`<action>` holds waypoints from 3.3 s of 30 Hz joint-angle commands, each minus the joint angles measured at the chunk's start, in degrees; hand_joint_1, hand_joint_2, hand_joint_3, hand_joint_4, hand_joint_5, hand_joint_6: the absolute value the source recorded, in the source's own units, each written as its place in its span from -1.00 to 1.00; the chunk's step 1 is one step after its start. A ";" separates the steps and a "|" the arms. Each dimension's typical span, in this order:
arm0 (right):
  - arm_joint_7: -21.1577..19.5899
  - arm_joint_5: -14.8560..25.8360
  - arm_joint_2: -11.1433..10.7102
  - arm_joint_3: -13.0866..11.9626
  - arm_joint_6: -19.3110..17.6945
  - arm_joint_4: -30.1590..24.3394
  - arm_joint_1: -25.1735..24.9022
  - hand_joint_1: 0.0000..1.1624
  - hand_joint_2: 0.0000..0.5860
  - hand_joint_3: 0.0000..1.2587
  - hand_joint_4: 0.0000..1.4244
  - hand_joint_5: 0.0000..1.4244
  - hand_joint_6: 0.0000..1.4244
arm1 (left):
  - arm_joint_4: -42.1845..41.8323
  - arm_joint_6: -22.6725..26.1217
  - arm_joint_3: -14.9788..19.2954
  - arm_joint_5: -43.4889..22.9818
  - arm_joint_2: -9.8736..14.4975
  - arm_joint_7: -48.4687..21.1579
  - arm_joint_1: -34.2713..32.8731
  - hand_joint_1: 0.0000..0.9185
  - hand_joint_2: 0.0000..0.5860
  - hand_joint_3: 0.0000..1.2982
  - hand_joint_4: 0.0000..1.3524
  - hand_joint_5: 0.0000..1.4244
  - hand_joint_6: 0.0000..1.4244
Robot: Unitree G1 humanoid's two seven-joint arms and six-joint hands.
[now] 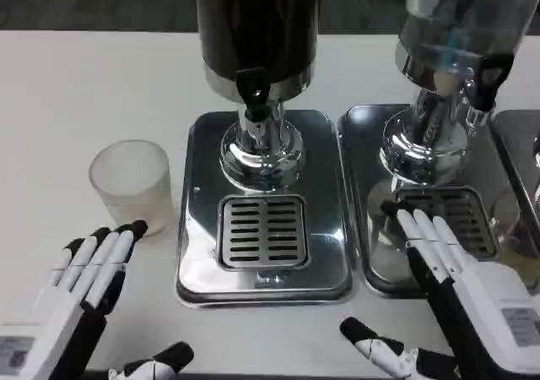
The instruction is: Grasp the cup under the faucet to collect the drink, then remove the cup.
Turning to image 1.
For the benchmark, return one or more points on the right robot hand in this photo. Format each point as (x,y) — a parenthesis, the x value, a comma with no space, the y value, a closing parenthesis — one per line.
(476,312)

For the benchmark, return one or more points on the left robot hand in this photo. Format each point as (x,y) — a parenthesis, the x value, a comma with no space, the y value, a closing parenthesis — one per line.
(63,312)

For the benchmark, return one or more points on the clear ribbed glass cup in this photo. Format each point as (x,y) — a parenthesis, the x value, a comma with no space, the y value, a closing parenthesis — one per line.
(131,186)

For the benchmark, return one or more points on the clear smooth glass cup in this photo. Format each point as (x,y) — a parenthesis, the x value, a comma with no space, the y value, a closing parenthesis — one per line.
(512,228)

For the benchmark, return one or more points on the steel drip grid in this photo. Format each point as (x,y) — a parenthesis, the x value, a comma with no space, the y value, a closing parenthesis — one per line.
(263,232)
(464,211)

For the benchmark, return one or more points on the clear drink dispenser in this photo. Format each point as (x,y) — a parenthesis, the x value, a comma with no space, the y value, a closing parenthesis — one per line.
(460,25)

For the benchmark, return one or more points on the dark drink dispenser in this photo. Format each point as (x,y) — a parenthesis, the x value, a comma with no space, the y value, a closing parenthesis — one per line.
(257,17)

